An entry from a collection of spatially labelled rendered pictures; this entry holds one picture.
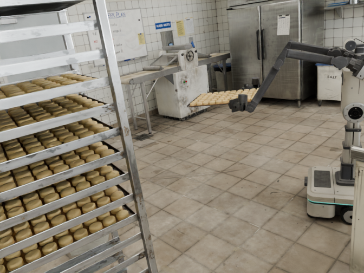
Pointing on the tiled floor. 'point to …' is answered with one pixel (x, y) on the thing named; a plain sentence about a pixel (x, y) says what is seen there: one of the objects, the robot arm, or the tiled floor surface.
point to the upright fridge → (274, 44)
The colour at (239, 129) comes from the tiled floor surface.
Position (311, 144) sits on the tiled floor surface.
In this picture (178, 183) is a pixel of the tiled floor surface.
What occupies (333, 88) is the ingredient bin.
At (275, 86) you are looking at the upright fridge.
